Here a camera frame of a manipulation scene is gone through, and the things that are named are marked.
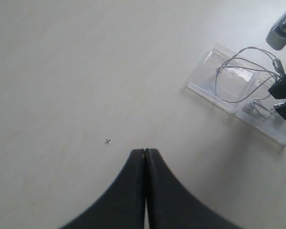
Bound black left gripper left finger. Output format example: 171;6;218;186
63;149;145;229

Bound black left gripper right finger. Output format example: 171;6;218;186
145;149;239;229

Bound white wired earphones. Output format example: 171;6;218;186
214;46;286;104

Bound clear plastic storage case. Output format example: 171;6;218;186
187;44;286;146

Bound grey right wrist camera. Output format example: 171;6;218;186
266;12;286;51

